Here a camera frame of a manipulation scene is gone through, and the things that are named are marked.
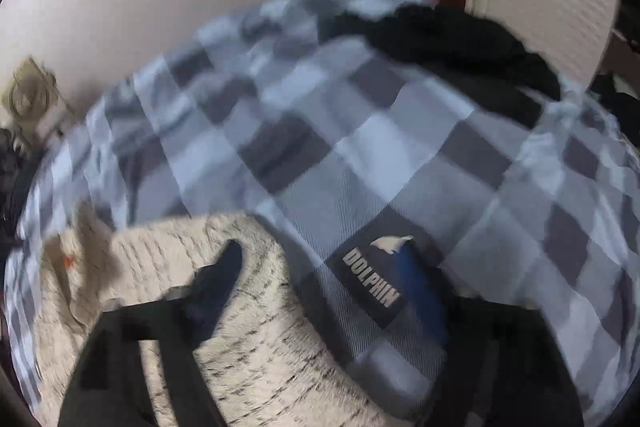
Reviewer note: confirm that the black clothes pile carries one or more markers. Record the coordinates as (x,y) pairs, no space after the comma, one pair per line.
(450,37)

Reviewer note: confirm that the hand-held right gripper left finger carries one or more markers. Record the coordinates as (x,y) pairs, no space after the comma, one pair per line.
(220,279)

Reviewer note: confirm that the dark cloth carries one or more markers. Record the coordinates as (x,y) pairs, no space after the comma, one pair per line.
(620,107)
(15,177)

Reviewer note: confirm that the beige wall fixture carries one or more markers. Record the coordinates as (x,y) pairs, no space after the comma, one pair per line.
(30,94)

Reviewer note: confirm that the grey checkered blanket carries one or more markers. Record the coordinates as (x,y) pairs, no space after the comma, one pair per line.
(350,147)

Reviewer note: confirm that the cream knit sweater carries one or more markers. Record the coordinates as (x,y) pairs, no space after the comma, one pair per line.
(280,357)

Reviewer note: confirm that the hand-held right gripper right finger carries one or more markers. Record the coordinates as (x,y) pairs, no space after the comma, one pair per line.
(425,292)

